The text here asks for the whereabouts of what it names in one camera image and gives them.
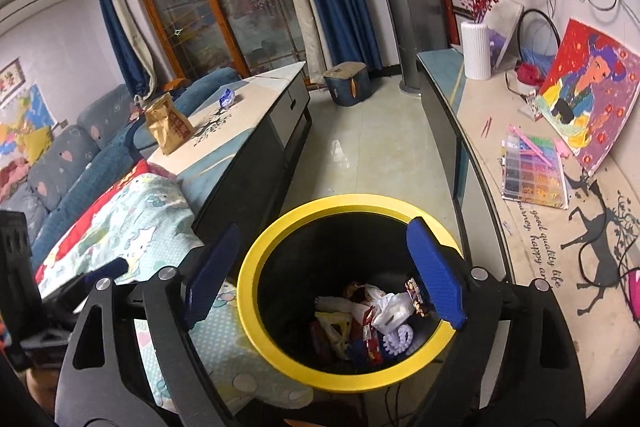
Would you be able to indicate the blue plastic bag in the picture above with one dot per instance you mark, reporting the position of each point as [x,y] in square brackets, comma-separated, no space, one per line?
[357,351]

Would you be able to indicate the small white canvas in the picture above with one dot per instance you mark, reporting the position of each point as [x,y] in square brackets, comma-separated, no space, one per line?
[505,37]

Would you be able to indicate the yellow packaging box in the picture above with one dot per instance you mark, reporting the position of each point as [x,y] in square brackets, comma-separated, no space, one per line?
[332,324]

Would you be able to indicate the blue heart-print sofa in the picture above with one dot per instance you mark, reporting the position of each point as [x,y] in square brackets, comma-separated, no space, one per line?
[75,167]

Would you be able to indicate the grey coffee table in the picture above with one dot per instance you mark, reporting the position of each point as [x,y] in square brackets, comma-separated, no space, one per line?
[250,117]

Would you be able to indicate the blue white wrapper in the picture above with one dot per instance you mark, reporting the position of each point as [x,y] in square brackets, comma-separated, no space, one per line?
[227,98]

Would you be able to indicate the cat-print light blue blanket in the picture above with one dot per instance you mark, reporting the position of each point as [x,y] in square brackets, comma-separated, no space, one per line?
[150,227]

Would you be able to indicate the red snack wrapper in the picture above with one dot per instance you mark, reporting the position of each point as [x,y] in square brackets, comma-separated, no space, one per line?
[372,342]

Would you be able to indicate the pink tweezers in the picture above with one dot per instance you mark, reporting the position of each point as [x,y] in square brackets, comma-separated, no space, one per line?
[486,127]

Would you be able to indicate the black hoop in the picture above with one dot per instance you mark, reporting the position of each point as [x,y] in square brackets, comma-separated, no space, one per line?
[537,10]

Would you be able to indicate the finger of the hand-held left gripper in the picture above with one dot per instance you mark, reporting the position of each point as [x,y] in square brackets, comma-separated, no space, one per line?
[100,274]

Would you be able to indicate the dark blue storage box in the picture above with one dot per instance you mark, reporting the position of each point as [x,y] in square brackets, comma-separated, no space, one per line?
[345,87]

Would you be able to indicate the pink bead pen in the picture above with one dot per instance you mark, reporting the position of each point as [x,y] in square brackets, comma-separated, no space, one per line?
[530,144]

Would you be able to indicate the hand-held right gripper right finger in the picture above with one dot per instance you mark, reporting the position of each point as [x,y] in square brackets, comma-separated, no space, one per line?
[435,277]

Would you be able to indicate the pink clothes pile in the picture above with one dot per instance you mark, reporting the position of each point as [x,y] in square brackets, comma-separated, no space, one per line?
[12,177]

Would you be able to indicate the framed embroidery picture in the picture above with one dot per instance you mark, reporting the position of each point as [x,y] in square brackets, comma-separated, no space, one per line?
[10,82]

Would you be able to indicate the yellow pillow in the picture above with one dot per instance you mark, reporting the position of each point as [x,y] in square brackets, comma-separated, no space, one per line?
[35,144]

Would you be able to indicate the gold paper bag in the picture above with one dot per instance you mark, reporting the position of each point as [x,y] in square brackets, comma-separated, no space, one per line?
[167,127]

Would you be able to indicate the colourful picture book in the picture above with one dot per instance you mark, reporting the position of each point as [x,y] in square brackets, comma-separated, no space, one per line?
[590,92]

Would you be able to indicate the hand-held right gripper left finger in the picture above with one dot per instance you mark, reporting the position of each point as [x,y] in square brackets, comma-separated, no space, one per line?
[212,277]

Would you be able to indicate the country map poster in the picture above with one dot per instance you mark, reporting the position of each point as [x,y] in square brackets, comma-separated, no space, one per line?
[30,112]

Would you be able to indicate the silver tower air conditioner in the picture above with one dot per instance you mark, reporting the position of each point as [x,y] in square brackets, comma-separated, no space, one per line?
[410,7]

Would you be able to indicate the black yellow-rimmed trash bin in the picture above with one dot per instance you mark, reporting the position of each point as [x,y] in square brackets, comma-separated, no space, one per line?
[247,287]

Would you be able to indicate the clear bead organizer box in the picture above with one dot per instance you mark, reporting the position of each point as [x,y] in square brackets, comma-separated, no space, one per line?
[535,177]

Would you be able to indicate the white ribbed vase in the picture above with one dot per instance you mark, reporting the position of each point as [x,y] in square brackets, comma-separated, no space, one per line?
[475,52]

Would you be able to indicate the white plastic bag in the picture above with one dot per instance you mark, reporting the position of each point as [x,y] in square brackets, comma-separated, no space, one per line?
[392,309]

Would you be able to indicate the clear orange-tinted plastic bag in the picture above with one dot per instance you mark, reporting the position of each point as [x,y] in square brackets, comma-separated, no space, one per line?
[357,292]

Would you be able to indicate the pink object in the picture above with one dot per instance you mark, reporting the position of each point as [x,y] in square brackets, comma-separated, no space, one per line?
[634,297]

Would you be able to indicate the brown snack wrapper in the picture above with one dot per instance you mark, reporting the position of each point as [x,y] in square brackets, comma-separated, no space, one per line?
[417,299]

